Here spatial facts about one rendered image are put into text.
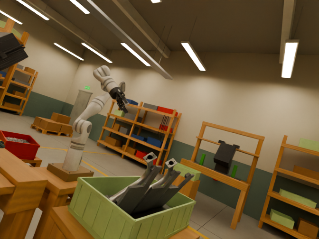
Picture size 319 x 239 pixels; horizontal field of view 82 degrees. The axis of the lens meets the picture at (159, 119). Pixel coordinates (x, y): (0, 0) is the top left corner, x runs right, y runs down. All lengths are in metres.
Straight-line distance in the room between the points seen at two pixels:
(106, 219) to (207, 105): 5.67
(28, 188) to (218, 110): 5.61
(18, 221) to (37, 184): 0.18
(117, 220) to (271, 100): 5.58
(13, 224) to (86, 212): 0.34
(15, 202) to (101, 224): 0.41
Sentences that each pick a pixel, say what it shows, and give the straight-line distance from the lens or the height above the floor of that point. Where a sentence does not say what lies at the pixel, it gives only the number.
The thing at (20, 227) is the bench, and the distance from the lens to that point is 1.21.
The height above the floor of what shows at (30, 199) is 0.80.
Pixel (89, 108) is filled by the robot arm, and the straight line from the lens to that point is 1.36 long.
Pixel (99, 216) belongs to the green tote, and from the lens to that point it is 0.93.
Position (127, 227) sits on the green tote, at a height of 0.92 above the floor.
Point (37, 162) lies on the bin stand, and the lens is 1.75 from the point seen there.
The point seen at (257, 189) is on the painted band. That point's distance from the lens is 5.76.
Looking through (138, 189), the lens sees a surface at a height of 1.02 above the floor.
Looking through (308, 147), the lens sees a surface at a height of 2.05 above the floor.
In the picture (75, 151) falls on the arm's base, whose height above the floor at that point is 1.02.
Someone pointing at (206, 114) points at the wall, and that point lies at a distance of 6.20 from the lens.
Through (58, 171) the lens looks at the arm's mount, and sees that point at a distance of 1.33.
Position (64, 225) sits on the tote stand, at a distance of 1.02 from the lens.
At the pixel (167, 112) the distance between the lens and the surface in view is 6.11.
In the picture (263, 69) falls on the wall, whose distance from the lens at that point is 6.42.
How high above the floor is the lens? 1.30
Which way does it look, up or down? 4 degrees up
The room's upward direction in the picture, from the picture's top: 19 degrees clockwise
